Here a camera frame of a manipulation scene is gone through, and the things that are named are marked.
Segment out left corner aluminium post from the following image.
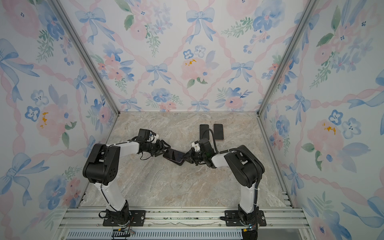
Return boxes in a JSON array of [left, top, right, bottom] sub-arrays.
[[48, 0, 120, 116]]

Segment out corner aluminium post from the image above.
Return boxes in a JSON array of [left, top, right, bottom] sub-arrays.
[[257, 0, 318, 118], [48, 0, 120, 116]]

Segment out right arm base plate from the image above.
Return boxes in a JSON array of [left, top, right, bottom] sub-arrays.
[[220, 210, 267, 228]]

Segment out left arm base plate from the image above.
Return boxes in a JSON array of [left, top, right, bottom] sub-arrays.
[[103, 210, 146, 228]]

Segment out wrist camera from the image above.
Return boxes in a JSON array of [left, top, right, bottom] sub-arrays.
[[192, 139, 215, 154], [136, 129, 159, 143]]

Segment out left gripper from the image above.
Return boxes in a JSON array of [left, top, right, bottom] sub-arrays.
[[146, 139, 171, 157]]

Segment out aluminium rail frame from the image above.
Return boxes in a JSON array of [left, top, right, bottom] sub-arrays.
[[53, 194, 315, 240]]

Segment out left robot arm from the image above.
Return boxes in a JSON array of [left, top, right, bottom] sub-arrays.
[[83, 140, 171, 227]]

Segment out blue phone black screen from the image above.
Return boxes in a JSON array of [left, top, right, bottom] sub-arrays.
[[199, 124, 210, 140]]

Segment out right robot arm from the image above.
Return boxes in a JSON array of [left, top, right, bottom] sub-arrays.
[[182, 145, 265, 226]]

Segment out right corner aluminium post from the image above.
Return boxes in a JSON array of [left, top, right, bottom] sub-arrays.
[[257, 0, 318, 118]]

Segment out phone with pink edge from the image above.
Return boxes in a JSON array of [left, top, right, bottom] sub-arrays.
[[163, 149, 185, 162]]

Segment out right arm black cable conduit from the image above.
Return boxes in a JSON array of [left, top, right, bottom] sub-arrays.
[[206, 128, 263, 229]]

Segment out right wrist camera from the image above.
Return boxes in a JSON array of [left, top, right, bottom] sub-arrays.
[[192, 139, 215, 154]]

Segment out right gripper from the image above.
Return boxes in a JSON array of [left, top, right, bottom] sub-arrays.
[[180, 149, 207, 167]]

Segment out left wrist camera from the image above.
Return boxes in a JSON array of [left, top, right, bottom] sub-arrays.
[[136, 129, 159, 143]]

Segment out black phone case with camera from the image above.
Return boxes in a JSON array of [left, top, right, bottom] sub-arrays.
[[170, 161, 184, 166]]

